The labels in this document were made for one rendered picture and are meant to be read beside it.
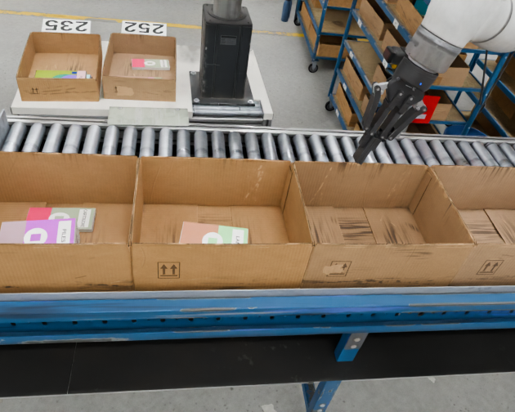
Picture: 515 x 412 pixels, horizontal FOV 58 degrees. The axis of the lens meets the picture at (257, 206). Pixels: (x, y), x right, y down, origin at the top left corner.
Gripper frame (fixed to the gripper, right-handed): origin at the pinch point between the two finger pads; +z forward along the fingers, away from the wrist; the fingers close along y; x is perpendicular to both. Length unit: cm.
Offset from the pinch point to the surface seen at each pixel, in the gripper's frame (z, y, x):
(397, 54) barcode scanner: -4, -34, -80
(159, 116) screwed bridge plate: 53, 38, -80
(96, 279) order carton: 45, 44, 14
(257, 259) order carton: 28.6, 13.5, 12.1
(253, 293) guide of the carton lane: 36.5, 10.8, 14.5
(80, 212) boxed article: 49, 52, -9
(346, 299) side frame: 30.8, -10.4, 14.6
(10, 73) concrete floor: 146, 133, -236
